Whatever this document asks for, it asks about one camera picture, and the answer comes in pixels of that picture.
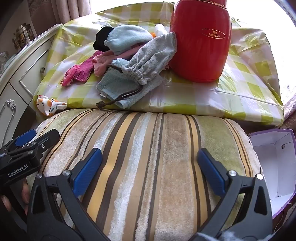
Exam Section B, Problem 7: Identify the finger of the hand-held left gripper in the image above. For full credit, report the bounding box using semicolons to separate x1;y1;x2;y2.
3;129;37;151
22;129;60;155

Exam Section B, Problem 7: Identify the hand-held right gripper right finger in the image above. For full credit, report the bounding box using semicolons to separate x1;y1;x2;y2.
192;148;273;241

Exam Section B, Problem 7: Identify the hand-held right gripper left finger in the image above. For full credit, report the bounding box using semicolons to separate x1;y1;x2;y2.
27;148;109;241

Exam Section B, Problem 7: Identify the magenta knit cloth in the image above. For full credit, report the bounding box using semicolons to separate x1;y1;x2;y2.
60;51;104;87

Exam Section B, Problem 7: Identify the pink fluffy cloth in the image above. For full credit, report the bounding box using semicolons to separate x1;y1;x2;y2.
91;45;139;77

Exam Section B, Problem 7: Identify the person's left hand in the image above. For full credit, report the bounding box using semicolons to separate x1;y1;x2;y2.
0;181;30;216

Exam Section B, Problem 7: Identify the white floral print cloth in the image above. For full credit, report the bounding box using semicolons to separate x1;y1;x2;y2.
36;95;68;117

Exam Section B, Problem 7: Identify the white ornate dresser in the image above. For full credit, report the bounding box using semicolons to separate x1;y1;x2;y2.
0;23;63;149

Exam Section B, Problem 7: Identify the striped plush cushion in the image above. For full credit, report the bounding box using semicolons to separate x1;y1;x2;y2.
25;109;263;241

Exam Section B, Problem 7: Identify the purple and white cardboard box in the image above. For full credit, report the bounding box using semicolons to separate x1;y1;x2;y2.
248;129;296;219

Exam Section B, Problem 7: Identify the small light blue towel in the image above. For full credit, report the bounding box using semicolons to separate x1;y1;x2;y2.
96;59;163;109

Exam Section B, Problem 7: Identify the yellow checked plastic tablecloth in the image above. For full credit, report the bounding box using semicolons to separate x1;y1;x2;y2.
33;1;285;127

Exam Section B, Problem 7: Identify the brown patterned curtain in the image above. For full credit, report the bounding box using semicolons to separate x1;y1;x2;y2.
283;97;296;130

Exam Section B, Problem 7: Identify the gold patterned tin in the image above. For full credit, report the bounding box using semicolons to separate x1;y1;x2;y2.
13;23;37;50

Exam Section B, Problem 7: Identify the black cloth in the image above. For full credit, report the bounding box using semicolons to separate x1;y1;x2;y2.
93;26;114;52

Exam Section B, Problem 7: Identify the red thermos flask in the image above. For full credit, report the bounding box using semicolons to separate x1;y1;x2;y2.
169;0;232;83

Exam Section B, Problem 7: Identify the light blue fleece towel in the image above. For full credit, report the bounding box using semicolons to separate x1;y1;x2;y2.
104;25;153;56

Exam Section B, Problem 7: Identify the beige pleated curtain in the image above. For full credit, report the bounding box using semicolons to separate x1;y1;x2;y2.
55;0;93;24

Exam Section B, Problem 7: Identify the white plastic packet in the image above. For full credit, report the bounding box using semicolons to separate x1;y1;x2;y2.
154;23;170;37

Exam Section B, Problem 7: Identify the grey herringbone drawstring pouch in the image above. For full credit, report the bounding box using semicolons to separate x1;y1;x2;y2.
96;32;178;109

